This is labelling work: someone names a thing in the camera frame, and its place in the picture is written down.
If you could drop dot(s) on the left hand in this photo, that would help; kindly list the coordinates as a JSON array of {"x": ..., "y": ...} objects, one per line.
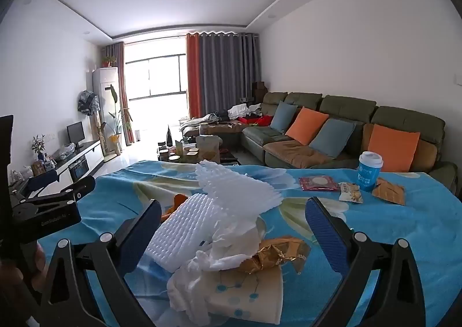
[{"x": 20, "y": 300}]

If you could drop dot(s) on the blue cushion near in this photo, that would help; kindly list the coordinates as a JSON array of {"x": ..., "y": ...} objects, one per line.
[{"x": 332, "y": 137}]

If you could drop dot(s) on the white tissue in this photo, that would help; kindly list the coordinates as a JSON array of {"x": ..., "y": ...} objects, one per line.
[{"x": 232, "y": 243}]

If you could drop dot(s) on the white paper cup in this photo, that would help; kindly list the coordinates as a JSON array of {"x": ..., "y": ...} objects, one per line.
[{"x": 257, "y": 297}]

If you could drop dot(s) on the orange grey curtain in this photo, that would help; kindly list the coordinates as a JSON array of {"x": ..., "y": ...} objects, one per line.
[{"x": 222, "y": 69}]

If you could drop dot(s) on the blue cushion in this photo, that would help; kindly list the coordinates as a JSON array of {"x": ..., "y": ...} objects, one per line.
[
  {"x": 332, "y": 137},
  {"x": 283, "y": 116}
]

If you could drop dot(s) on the gold foil wrapper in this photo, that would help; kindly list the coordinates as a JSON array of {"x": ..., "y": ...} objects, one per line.
[{"x": 276, "y": 252}]

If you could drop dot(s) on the cluttered coffee table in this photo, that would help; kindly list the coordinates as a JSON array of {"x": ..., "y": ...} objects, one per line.
[{"x": 194, "y": 149}]

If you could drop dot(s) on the orange cushion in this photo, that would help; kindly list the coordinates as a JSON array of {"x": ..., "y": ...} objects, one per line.
[
  {"x": 306, "y": 125},
  {"x": 396, "y": 148}
]

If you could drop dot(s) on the small black monitor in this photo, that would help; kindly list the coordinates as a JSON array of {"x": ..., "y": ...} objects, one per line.
[{"x": 76, "y": 133}]

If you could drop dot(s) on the brown snack packet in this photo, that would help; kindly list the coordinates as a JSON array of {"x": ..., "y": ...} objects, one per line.
[{"x": 389, "y": 192}]

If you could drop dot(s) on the white biscuit packet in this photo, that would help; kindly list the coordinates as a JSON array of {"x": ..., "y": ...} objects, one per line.
[{"x": 350, "y": 193}]

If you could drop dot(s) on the red cookie packet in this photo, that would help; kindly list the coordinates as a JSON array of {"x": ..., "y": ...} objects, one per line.
[{"x": 319, "y": 183}]

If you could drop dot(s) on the green sectional sofa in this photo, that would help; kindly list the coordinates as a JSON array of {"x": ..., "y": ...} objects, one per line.
[{"x": 277, "y": 150}]

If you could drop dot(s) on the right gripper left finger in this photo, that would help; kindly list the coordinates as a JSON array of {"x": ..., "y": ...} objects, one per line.
[{"x": 68, "y": 298}]

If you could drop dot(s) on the white foam net sleeve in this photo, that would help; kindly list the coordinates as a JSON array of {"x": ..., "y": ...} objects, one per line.
[{"x": 236, "y": 195}]

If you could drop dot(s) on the blue lidded cup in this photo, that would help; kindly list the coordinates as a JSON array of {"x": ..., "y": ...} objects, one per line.
[{"x": 370, "y": 165}]

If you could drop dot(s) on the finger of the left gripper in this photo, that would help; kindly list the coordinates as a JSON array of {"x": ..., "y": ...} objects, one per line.
[{"x": 79, "y": 189}]

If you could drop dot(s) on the orange cushion near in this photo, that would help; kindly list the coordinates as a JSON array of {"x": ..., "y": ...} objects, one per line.
[{"x": 396, "y": 148}]

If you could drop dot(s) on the white standing air conditioner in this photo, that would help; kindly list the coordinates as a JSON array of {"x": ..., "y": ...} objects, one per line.
[{"x": 105, "y": 80}]

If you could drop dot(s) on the orange cushion far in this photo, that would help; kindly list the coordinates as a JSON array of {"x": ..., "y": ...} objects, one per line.
[{"x": 306, "y": 125}]

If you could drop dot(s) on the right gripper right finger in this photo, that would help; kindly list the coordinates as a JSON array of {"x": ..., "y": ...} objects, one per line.
[{"x": 397, "y": 299}]

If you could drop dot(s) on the tall green potted plant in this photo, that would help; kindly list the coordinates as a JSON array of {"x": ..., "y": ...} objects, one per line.
[{"x": 116, "y": 114}]

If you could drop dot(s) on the orange peel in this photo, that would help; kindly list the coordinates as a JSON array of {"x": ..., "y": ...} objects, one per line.
[{"x": 178, "y": 200}]

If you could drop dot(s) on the blue cushion far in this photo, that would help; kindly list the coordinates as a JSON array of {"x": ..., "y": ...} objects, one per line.
[{"x": 283, "y": 116}]

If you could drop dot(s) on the white black tv cabinet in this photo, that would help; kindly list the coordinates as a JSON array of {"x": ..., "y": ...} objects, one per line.
[{"x": 84, "y": 161}]

